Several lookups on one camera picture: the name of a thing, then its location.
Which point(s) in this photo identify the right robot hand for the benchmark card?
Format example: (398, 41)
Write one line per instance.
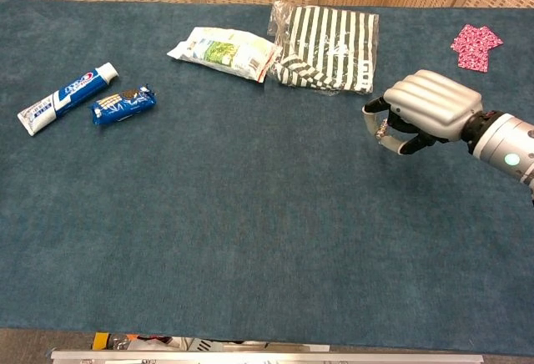
(429, 105)

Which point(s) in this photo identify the metal bead chain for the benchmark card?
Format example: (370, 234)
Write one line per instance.
(381, 130)

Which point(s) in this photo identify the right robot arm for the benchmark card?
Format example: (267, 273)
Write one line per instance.
(507, 147)

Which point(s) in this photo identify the striped garment in clear bag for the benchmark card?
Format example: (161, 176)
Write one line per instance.
(329, 49)

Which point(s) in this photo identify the white green snack bag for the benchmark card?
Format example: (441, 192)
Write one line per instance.
(225, 52)

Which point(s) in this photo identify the pink patterned cloth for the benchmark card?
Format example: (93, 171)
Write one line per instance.
(475, 47)

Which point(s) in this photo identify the teal felt table mat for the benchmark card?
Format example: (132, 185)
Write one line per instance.
(250, 197)

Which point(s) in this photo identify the blue cookie snack pack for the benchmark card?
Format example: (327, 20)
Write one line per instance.
(123, 104)

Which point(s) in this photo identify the white blue toothpaste tube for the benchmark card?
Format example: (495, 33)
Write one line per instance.
(67, 97)

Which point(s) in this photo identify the aluminium frame rail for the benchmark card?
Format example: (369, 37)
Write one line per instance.
(267, 357)

